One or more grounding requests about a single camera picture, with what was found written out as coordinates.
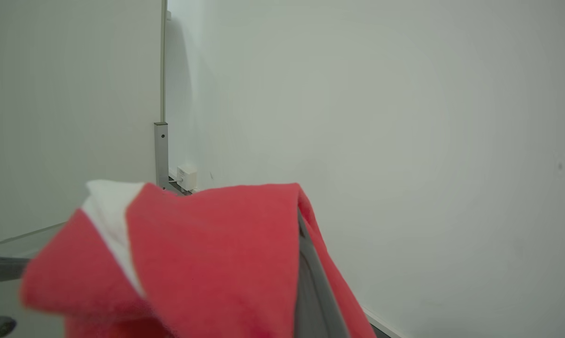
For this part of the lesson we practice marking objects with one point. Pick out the grey metal partition post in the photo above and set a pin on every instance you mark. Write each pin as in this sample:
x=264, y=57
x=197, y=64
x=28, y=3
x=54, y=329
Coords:
x=161, y=155

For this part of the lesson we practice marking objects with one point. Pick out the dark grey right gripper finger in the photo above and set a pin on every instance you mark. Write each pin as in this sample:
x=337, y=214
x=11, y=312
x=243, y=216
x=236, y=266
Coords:
x=313, y=291

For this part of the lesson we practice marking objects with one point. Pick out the white wall power adapter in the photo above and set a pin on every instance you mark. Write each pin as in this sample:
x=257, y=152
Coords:
x=187, y=178

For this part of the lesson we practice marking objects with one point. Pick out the red and white garment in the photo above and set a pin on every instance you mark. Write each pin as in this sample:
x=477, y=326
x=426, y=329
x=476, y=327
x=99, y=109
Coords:
x=207, y=263

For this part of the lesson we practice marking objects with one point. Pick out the white partition panel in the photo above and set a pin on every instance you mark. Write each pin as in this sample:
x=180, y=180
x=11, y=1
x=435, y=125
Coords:
x=66, y=117

